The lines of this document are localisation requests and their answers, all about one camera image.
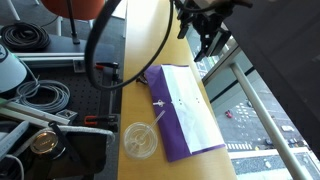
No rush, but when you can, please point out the aluminium extrusion bar with bracket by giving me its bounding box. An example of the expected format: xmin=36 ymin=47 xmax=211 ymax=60
xmin=0 ymin=99 xmax=79 ymax=128

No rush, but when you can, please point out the grey cable coil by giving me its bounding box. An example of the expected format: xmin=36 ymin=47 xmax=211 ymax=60
xmin=15 ymin=79 xmax=72 ymax=115

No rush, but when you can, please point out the clear drinking straw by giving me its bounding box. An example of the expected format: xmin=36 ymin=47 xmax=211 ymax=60
xmin=133 ymin=109 xmax=167 ymax=148

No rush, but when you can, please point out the dark window roller shade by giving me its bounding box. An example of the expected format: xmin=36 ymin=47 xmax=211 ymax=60
xmin=222 ymin=0 xmax=320 ymax=162

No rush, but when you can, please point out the orange chair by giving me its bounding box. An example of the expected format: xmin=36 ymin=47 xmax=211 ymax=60
xmin=6 ymin=0 xmax=106 ymax=22

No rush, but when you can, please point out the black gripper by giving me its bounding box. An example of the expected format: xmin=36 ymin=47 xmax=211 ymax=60
xmin=175 ymin=1 xmax=235 ymax=63

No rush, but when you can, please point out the black bag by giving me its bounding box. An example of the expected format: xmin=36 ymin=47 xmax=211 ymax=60
xmin=18 ymin=125 xmax=116 ymax=180

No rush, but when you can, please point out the gold capped black cylinder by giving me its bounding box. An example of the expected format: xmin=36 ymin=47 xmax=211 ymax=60
xmin=29 ymin=129 xmax=67 ymax=161

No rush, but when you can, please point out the orange black bar clamp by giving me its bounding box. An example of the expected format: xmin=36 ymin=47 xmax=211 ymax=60
xmin=83 ymin=114 xmax=120 ymax=133
xmin=94 ymin=61 xmax=121 ymax=82

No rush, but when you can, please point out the black camera stand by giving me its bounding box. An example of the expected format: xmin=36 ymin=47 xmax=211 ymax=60
xmin=65 ymin=0 xmax=81 ymax=45

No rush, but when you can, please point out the black cable coil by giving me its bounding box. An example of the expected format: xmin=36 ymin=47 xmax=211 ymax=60
xmin=0 ymin=21 xmax=52 ymax=53

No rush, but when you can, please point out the black perforated board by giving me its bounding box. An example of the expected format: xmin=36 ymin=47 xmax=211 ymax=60
xmin=31 ymin=64 xmax=122 ymax=125

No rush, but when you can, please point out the white paper sheet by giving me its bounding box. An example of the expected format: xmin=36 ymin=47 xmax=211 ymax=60
xmin=160 ymin=64 xmax=227 ymax=155

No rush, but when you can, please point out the purple cloth napkin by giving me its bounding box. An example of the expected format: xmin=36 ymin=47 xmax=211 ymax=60
xmin=143 ymin=63 xmax=227 ymax=164

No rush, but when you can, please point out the grey metal handrail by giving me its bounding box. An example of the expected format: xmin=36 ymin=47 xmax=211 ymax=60
xmin=230 ymin=62 xmax=312 ymax=180

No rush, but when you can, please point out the clear plastic cup with lid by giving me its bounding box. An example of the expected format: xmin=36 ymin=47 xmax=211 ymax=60
xmin=122 ymin=121 xmax=159 ymax=161

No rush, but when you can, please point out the white rounded robot base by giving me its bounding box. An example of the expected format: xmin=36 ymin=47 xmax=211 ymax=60
xmin=0 ymin=42 xmax=29 ymax=95

